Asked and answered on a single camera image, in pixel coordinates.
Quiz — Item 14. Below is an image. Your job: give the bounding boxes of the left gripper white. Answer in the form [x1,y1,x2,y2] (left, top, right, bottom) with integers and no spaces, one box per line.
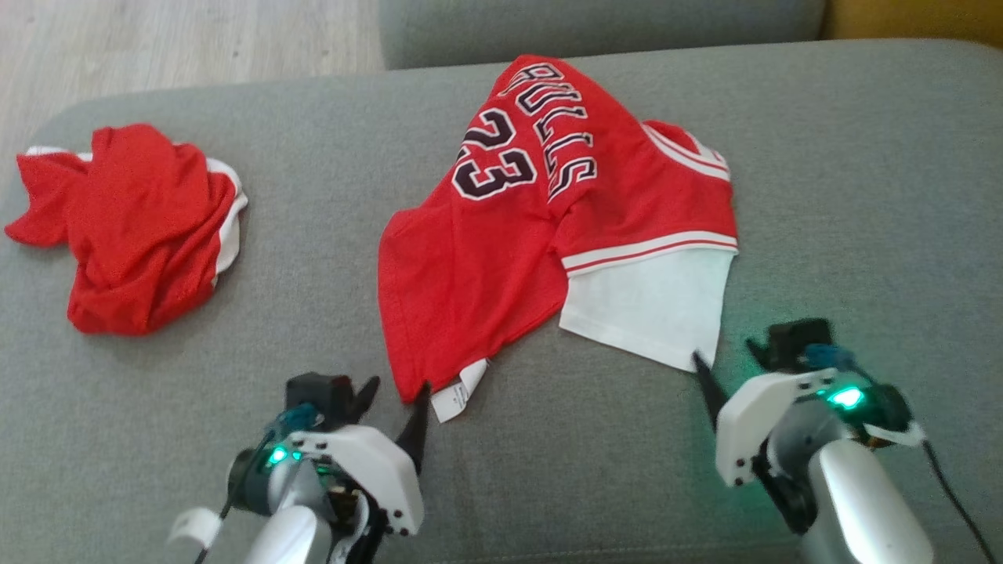
[229,376,433,538]

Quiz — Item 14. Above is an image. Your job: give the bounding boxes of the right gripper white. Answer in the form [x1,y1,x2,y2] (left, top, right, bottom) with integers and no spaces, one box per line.
[692,337,916,489]

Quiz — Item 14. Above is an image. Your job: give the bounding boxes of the red Bulls basketball jersey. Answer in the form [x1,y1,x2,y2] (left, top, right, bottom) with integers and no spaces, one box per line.
[377,53,740,424]

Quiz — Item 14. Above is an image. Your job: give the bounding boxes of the red shorts with white trim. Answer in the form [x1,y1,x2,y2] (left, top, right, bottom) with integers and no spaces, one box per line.
[4,123,249,338]

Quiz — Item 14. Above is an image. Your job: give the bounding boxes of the large grey sofa ottoman cushion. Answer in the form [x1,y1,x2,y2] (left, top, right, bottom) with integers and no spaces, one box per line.
[0,38,1003,564]

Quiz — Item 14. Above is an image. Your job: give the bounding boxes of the grey sofa seat cushion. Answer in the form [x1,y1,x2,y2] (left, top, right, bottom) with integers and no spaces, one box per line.
[378,0,829,71]

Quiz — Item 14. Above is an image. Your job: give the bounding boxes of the yellow sofa back cushion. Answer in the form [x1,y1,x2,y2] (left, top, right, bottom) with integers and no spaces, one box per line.
[819,0,1003,49]

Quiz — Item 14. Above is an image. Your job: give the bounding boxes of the white cable clip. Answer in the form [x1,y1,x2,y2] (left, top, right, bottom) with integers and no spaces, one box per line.
[168,508,224,549]

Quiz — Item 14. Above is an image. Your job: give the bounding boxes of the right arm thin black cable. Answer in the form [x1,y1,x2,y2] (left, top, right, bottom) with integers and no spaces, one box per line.
[922,439,998,564]

